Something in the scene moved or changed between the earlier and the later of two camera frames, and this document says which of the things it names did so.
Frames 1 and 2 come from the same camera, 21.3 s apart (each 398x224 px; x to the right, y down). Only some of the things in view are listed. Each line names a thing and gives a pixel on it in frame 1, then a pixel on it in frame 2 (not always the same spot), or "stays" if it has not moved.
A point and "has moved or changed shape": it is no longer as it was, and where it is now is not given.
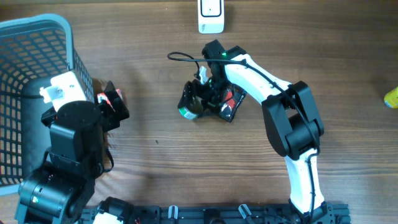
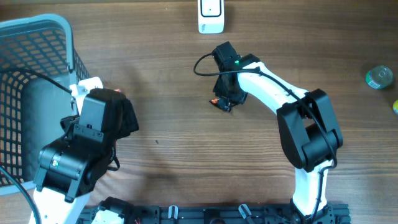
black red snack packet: x=232 y=99 has moved or changed shape
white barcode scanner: x=211 y=16 stays
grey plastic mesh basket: x=33 y=49 stays
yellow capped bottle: x=391 y=98 has moved or changed shape
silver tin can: x=194 y=109 → x=379 y=76
